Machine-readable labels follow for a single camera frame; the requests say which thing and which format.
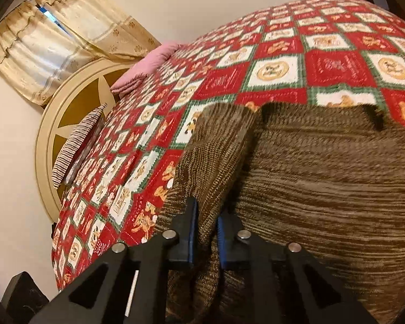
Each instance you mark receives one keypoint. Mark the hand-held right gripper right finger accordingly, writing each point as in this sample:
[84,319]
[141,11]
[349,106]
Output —
[224,243]

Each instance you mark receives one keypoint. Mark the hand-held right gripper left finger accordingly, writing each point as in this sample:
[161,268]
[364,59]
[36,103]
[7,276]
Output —
[192,236]

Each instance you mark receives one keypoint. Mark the brown knit sweater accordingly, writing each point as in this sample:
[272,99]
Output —
[324,192]

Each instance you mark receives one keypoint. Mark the striped pillow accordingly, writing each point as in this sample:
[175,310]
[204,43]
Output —
[76,141]

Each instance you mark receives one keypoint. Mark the cream round headboard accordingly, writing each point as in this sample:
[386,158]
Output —
[74,108]

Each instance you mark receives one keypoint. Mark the pink pillow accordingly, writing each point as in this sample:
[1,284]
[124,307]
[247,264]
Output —
[145,67]

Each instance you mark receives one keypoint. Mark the red printed bedspread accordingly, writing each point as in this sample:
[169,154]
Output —
[273,60]

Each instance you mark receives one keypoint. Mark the cream patterned curtain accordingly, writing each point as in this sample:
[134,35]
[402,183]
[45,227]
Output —
[54,50]

